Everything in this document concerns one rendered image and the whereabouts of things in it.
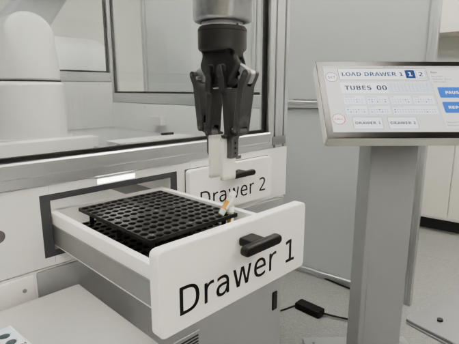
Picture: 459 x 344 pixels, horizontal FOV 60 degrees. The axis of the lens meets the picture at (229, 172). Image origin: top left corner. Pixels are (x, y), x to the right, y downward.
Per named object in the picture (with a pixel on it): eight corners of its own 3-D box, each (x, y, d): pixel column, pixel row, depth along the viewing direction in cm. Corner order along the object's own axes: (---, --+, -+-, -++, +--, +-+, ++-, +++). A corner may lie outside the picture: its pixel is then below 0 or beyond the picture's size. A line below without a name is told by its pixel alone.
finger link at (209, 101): (211, 65, 60) (205, 64, 61) (205, 136, 64) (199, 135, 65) (229, 66, 63) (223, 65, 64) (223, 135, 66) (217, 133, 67)
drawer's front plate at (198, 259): (302, 265, 67) (305, 201, 64) (160, 342, 46) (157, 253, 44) (294, 261, 68) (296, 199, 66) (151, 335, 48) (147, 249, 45)
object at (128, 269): (288, 256, 66) (289, 221, 65) (162, 318, 48) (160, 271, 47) (150, 207, 94) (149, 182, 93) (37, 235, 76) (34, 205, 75)
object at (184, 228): (237, 216, 68) (237, 213, 68) (150, 244, 55) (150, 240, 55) (229, 213, 69) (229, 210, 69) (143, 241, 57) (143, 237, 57)
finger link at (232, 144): (233, 125, 63) (246, 127, 61) (232, 157, 64) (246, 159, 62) (226, 125, 62) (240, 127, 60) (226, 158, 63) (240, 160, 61)
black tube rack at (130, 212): (237, 248, 69) (237, 212, 68) (152, 282, 57) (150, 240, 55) (160, 219, 84) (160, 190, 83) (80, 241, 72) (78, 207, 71)
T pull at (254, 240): (282, 243, 55) (283, 233, 55) (246, 259, 50) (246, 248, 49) (262, 236, 57) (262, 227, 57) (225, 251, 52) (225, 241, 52)
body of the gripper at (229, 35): (259, 25, 60) (258, 87, 62) (220, 30, 66) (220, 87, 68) (224, 19, 55) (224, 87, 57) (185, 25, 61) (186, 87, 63)
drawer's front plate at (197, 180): (271, 194, 110) (272, 155, 108) (190, 218, 90) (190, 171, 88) (266, 194, 112) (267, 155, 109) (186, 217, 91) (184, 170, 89)
